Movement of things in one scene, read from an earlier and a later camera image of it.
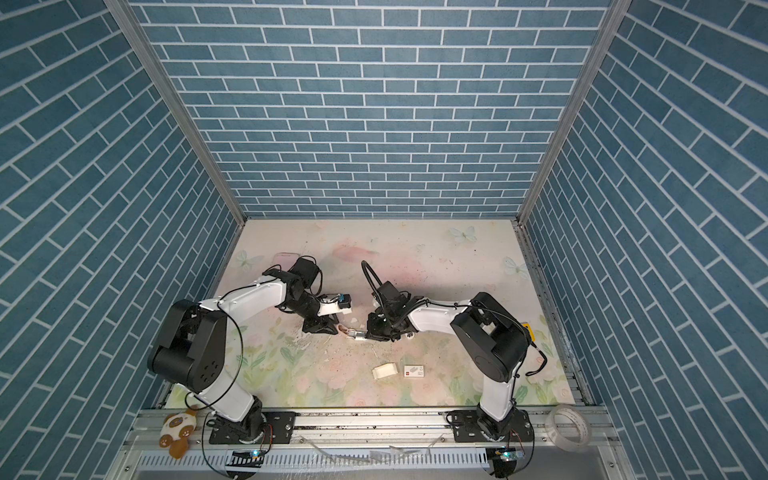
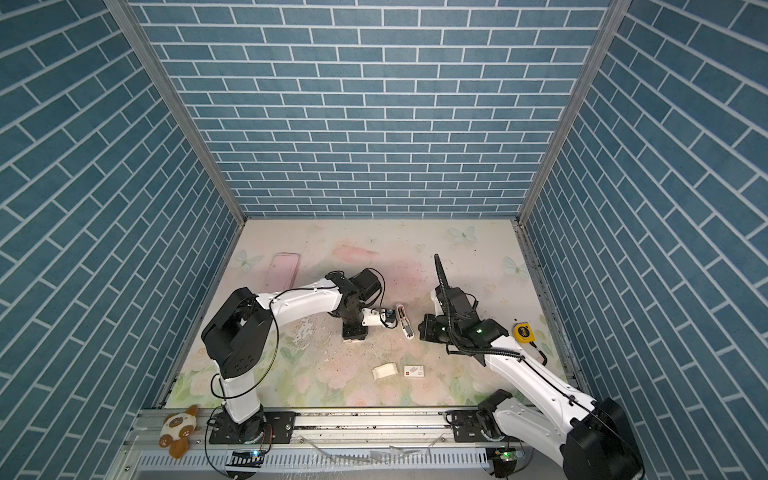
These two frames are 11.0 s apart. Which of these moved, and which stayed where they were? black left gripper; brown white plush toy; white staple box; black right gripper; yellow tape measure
Moved: black right gripper; black left gripper
Stayed: brown white plush toy; yellow tape measure; white staple box
